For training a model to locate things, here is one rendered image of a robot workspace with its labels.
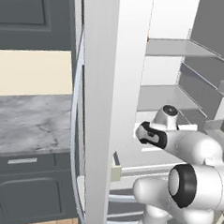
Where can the dark grey wall cupboard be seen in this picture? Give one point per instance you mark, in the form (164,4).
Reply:
(32,15)

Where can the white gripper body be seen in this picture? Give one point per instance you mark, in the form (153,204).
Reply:
(188,127)

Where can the dark grey cupboard door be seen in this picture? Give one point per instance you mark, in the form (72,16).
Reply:
(27,196)

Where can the beige fridge hinge block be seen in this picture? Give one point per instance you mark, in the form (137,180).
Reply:
(116,172)

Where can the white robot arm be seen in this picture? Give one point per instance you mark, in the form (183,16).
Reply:
(194,184)

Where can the white fridge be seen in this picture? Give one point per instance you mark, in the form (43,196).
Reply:
(173,14)

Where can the white fridge door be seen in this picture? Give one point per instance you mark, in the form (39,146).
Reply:
(112,85)

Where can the glass fridge shelf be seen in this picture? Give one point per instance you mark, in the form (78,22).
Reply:
(177,47)
(163,96)

